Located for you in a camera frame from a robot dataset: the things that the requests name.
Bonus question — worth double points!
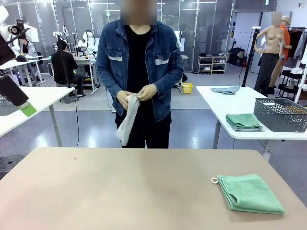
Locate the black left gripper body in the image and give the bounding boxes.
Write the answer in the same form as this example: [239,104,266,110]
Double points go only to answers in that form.
[0,33,16,66]

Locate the white terry towel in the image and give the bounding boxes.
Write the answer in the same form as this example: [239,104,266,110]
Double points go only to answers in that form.
[116,93,142,147]

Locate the green terry towel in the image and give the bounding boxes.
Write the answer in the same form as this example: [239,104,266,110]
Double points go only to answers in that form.
[225,113,263,130]
[211,173,285,215]

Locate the denim sleeved left forearm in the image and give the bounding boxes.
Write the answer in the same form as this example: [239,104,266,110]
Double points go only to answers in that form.
[152,67,185,95]

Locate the denim sleeved right forearm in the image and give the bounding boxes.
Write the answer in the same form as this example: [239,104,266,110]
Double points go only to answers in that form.
[95,69,125,100]

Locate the dark grey plastic basket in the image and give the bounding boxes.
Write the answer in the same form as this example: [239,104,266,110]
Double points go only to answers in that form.
[253,97,307,133]

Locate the person's right hand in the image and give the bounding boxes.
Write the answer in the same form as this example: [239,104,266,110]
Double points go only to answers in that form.
[116,91,132,110]

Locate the person's left hand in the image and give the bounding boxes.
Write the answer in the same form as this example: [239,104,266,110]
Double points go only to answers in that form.
[137,83,159,102]

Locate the white background desk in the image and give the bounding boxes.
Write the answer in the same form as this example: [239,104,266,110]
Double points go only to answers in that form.
[0,55,47,87]
[71,54,101,95]

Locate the person in grey hoodie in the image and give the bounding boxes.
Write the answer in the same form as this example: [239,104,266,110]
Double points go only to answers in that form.
[18,38,38,58]

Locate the white side table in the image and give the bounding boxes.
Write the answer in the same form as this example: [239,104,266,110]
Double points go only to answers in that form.
[0,86,75,147]
[196,85,307,158]

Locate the seated person in black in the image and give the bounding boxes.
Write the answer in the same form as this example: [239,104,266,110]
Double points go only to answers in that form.
[51,39,87,98]

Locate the person in denim jacket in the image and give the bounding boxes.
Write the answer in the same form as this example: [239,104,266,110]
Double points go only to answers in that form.
[95,0,185,149]

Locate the yellow plastic crate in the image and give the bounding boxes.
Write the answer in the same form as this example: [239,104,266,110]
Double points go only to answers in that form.
[181,82,194,94]

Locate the white shoe rack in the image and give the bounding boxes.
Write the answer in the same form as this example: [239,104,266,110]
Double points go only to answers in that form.
[198,55,228,75]

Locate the blue grey towel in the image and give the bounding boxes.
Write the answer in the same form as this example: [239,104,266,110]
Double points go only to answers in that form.
[210,85,241,95]

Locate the black bags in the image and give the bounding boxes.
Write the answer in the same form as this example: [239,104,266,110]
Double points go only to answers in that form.
[228,47,248,67]

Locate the tan mannequin black trousers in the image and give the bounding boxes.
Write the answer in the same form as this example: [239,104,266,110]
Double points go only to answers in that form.
[253,11,286,93]

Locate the black shelf cart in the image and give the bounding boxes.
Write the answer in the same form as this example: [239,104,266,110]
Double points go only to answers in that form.
[274,69,307,104]

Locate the mannequin orange shirt hat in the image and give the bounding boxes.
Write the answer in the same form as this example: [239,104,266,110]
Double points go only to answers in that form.
[270,15,293,89]

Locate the hanging clothes on rack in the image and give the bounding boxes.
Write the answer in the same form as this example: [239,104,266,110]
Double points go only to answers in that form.
[286,26,307,60]

